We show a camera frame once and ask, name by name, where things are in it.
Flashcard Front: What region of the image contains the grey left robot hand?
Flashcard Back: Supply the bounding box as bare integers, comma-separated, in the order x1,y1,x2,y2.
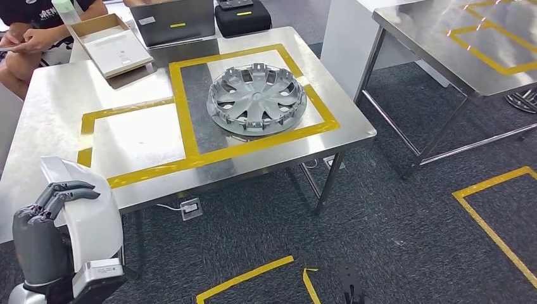
12,180,101,289

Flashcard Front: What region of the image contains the white curved plastic part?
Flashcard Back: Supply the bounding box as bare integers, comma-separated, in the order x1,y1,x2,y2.
39,156,125,269

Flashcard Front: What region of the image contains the stainless steel workbench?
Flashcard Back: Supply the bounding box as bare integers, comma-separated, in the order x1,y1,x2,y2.
0,25,377,281

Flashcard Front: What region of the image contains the yellow tape rectangle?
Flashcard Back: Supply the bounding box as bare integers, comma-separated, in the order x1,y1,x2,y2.
77,97,201,189
168,43,341,168

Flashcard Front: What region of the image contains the metal floor socket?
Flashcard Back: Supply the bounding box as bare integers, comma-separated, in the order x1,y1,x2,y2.
323,154,346,171
179,198,203,222

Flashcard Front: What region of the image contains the yellow floor tape square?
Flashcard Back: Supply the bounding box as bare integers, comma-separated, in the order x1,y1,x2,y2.
452,165,537,290
196,255,322,304

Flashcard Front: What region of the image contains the cardboard box with white board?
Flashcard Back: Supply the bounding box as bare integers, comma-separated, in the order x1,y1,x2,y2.
66,13,155,80

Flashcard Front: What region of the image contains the person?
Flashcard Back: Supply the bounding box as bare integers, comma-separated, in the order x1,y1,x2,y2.
0,0,109,101

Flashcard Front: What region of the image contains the grey wheel hubcap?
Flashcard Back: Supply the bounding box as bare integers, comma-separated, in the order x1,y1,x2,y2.
206,63,308,137

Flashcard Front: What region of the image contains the dark grey laptop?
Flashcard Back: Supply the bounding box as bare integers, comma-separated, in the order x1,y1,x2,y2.
129,0,217,48

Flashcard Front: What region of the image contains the black carry case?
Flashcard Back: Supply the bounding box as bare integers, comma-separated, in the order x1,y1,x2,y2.
215,0,273,39

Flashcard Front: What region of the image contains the white cabinet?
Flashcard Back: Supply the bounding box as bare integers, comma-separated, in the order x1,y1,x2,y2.
320,0,450,101

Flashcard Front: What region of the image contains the stainless steel table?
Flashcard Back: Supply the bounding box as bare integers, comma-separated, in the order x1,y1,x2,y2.
354,0,537,181

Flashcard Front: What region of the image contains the chrome barrier post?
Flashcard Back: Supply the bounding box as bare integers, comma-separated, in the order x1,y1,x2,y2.
505,88,537,115

